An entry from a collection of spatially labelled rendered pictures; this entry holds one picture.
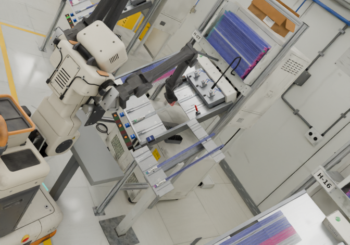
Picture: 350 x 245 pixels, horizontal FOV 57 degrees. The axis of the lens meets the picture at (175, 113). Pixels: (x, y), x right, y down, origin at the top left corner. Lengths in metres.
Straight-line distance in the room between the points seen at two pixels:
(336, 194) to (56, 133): 1.48
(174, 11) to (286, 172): 2.07
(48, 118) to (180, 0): 2.11
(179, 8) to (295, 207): 2.30
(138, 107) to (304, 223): 1.31
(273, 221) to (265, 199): 1.93
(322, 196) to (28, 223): 1.68
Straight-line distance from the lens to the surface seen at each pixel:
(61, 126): 1.72
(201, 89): 2.35
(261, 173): 3.86
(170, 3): 3.42
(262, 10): 2.77
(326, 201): 2.14
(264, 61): 2.19
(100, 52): 1.51
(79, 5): 3.59
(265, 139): 3.85
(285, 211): 1.97
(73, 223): 2.50
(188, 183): 2.97
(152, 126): 2.26
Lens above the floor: 1.92
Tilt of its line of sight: 25 degrees down
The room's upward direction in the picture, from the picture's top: 37 degrees clockwise
